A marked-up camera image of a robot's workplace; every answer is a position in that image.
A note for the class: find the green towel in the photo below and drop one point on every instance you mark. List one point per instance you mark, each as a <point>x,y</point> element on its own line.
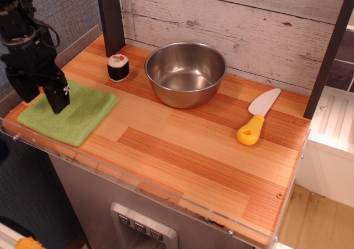
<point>76,121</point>

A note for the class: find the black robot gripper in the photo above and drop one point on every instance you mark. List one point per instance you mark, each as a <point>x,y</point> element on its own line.
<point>33,64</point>

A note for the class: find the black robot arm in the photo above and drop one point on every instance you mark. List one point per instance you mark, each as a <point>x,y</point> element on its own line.
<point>18,24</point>

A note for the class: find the stainless steel bowl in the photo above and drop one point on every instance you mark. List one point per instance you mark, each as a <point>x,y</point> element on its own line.
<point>185,74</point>

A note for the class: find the yellow handled toy knife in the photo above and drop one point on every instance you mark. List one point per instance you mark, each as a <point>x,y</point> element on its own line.
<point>249,134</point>

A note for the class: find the orange object bottom left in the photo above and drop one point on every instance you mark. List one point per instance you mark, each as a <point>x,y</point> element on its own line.
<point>28,243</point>

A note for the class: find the silver toy fridge cabinet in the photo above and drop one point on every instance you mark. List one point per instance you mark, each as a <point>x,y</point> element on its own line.
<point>91,196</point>

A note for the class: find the clear acrylic table edge guard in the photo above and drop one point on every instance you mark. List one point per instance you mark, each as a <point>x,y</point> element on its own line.
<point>195,166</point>

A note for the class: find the white toy sink unit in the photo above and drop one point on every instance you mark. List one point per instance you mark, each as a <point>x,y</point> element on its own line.
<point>326,165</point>

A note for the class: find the toy sushi roll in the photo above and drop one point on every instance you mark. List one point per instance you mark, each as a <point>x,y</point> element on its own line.
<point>118,67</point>

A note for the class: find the silver dispenser button panel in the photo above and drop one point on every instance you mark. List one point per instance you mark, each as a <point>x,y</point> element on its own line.
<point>135,230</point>

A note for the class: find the dark right shelf post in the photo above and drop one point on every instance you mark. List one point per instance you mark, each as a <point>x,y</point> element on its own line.
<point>329,57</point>

